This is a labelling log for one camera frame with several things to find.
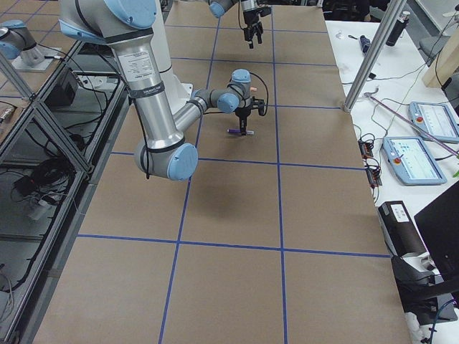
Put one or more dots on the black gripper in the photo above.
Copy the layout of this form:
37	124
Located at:
242	113
249	18

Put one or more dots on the purple highlighter pen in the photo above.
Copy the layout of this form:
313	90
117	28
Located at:
239	132

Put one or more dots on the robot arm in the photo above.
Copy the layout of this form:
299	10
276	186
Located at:
127	28
220	7

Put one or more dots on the black water bottle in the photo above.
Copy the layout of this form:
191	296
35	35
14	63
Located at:
398	28

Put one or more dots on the near teach pendant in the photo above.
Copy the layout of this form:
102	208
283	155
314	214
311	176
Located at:
412	162

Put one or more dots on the teach pendant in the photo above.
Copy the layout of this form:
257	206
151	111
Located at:
435	119
412	162

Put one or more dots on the far teach pendant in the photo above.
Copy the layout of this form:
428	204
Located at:
435	119

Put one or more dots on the black box with label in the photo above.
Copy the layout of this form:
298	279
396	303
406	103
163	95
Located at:
399	230

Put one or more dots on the black monitor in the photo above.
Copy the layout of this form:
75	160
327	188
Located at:
438	226

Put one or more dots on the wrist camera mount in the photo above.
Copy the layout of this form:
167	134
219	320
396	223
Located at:
258	105
264	10

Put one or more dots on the white pedestal column base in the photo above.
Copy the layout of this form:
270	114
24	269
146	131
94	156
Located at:
177	92

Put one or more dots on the aluminium frame post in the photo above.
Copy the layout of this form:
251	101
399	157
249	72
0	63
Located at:
394	9

